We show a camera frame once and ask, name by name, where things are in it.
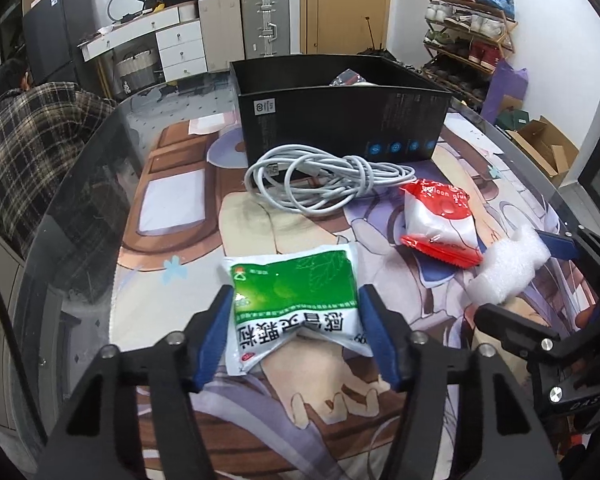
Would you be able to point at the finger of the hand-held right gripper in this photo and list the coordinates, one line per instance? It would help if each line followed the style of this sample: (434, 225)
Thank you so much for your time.
(560, 246)
(515, 322)

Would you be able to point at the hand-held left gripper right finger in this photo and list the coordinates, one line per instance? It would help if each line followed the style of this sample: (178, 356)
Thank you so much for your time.
(380, 340)

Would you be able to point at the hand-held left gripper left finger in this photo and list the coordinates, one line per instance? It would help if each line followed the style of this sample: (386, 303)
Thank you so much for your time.
(215, 340)

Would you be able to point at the white foam piece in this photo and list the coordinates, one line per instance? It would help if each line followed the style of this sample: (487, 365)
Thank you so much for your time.
(505, 270)

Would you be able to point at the green and white packet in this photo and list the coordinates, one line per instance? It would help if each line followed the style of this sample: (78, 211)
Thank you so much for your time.
(290, 285)

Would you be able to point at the black cardboard box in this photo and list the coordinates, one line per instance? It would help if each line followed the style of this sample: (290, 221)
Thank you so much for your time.
(330, 120)

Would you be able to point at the clear bag of white items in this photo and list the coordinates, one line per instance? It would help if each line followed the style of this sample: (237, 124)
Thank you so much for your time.
(350, 77)

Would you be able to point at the open cardboard box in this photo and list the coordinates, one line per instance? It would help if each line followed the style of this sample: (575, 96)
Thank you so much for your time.
(545, 147)

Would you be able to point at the red and white packet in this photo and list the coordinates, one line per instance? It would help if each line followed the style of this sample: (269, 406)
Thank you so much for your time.
(435, 220)

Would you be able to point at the purple bag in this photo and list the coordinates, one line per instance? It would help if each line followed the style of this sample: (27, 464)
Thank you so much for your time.
(505, 90)

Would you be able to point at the wooden shoe rack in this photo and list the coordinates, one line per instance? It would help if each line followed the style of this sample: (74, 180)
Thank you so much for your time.
(500, 40)

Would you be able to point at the shoe rack with shoes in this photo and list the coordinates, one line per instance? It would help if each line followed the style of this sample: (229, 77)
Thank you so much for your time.
(470, 25)

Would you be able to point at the black umbrella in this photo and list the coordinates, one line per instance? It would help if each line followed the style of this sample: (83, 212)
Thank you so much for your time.
(380, 52)

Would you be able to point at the wicker basket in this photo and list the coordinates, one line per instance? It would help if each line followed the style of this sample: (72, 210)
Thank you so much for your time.
(135, 75)

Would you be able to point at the white desk with drawers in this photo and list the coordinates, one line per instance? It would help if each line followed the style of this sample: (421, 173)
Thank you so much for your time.
(180, 35)

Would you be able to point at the cream suitcase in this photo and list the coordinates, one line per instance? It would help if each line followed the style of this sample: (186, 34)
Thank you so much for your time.
(221, 30)

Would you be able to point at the silver suitcase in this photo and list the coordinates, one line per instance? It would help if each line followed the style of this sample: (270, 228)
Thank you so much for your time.
(265, 25)

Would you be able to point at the wooden door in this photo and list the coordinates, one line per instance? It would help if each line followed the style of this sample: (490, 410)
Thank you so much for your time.
(350, 5)

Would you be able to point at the black refrigerator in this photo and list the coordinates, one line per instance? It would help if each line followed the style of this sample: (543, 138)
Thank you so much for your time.
(55, 30)

